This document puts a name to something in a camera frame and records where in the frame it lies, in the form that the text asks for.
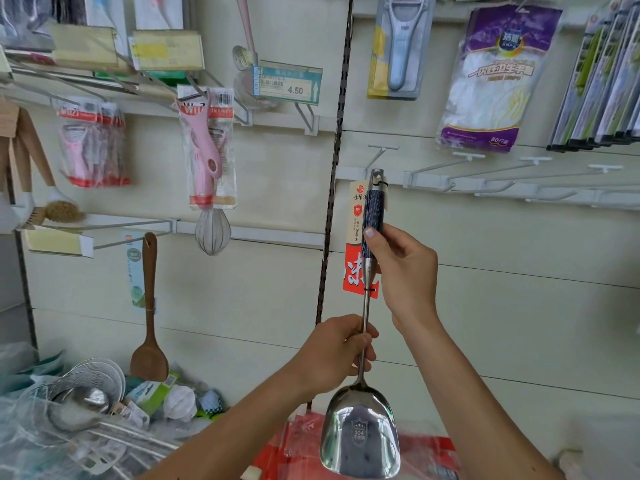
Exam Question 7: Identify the person's right hand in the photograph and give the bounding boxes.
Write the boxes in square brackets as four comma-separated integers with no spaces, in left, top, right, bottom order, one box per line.
[362,223,441,331]

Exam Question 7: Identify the person's left hand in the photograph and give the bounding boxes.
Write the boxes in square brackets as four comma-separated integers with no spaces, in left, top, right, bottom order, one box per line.
[290,315,381,401]

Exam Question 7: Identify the steel spatula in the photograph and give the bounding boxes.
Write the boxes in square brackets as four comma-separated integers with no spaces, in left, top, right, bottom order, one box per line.
[318,169,403,480]

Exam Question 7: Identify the person's right forearm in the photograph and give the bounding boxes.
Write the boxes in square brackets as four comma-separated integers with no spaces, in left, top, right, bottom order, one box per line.
[395,309,566,480]

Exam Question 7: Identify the person's left forearm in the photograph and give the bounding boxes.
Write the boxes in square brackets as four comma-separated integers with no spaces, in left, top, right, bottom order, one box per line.
[140,369,331,480]

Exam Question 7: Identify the red plastic wrapped packets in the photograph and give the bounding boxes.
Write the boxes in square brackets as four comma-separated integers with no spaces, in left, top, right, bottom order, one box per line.
[250,409,466,480]

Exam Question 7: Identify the dark wooden spatula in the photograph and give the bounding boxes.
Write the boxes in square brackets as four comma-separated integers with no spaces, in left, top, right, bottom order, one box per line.
[130,231,171,384]

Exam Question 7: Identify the white purple bag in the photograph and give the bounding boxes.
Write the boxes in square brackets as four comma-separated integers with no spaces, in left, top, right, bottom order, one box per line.
[437,3,563,154]

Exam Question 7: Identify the white price label holder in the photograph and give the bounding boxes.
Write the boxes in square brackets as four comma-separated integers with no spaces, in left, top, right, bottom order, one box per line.
[252,59,324,106]

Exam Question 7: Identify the blue yellow peeler packet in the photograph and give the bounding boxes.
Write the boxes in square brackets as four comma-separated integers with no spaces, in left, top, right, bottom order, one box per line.
[367,0,438,101]

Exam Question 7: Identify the large steel strainer ladle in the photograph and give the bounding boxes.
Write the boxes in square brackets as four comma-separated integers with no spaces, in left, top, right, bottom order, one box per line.
[45,359,181,461]

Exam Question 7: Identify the pale round hanging utensil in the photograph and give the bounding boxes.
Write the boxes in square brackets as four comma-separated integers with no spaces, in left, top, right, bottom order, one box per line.
[232,0,263,74]

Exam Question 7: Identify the row of hanging flat packets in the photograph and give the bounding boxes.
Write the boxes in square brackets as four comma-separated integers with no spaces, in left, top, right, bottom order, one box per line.
[548,0,640,154]

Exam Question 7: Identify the pile of plastic wrapped utensils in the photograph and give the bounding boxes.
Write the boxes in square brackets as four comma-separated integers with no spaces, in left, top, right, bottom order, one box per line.
[0,339,241,480]

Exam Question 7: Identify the white green utensil packet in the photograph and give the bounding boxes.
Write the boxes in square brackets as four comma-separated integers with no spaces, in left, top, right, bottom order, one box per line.
[133,0,186,31]
[85,0,126,36]

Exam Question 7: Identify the wooden dish brushes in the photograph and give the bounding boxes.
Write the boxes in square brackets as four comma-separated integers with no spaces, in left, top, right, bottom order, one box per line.
[0,95,21,236]

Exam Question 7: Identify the black utensil packet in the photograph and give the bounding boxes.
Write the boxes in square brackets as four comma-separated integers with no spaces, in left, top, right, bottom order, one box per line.
[0,0,56,54]

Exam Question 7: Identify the black wall divider strip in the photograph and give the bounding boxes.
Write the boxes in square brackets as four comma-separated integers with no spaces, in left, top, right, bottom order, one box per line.
[315,0,357,326]

